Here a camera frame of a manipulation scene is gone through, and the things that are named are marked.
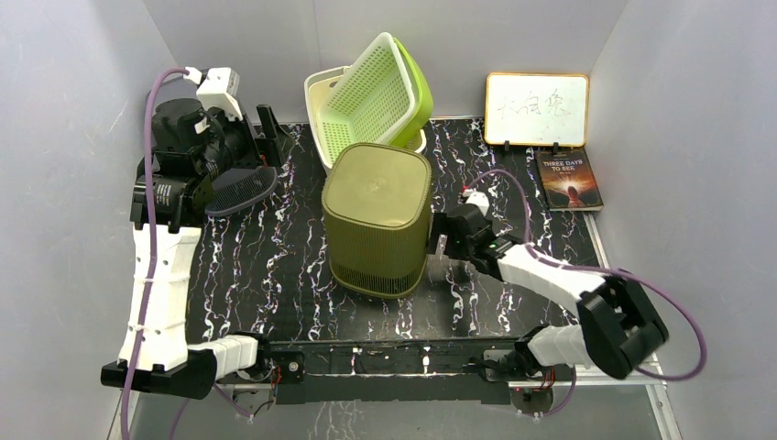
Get grey slatted bin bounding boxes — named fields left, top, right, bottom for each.
left=205, top=167, right=279, bottom=217

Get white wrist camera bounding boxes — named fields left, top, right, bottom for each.
left=183, top=66, right=244, bottom=121
left=462, top=189, right=490, bottom=216

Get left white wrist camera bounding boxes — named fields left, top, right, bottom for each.
left=183, top=66, right=244, bottom=121

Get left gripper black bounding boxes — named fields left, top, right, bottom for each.
left=195, top=105, right=294, bottom=182

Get olive green slatted bin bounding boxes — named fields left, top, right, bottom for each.
left=322, top=143, right=433, bottom=299

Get dark book three days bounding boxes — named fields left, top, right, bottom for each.
left=535, top=147, right=604, bottom=212

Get pale green colander basket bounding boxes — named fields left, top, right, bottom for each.
left=315, top=32, right=413, bottom=170

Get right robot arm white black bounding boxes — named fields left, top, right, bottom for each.
left=428, top=203, right=669, bottom=380

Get lime green plastic basin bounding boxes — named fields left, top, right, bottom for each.
left=390, top=38, right=433, bottom=152

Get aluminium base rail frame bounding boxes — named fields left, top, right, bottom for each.
left=111, top=209, right=684, bottom=440

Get small whiteboard orange frame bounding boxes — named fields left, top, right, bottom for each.
left=483, top=72, right=590, bottom=148

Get cream perforated storage basket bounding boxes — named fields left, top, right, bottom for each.
left=305, top=61, right=433, bottom=173

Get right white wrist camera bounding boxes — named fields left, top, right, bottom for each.
left=462, top=189, right=490, bottom=216

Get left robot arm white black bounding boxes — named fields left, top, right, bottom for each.
left=100, top=98, right=295, bottom=400

